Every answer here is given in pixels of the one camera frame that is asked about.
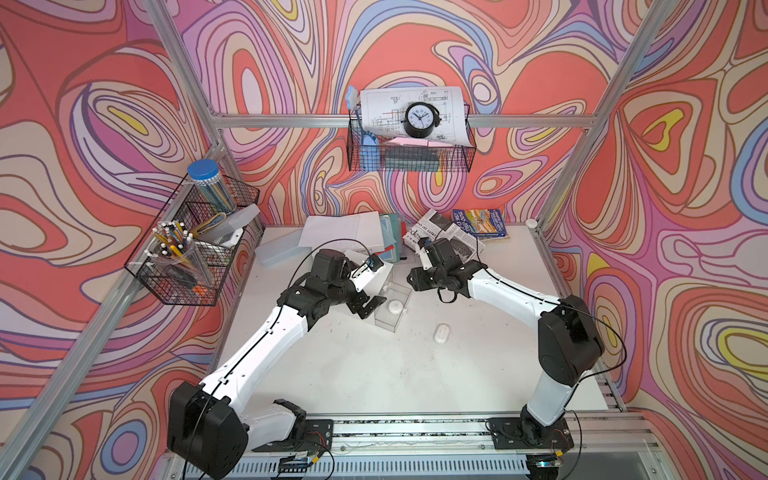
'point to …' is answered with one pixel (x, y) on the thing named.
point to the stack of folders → (394, 232)
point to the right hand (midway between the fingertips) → (418, 283)
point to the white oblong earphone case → (441, 333)
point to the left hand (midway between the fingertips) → (375, 284)
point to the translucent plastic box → (281, 245)
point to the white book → (364, 228)
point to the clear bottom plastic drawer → (382, 317)
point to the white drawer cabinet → (381, 283)
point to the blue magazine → (482, 223)
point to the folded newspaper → (435, 225)
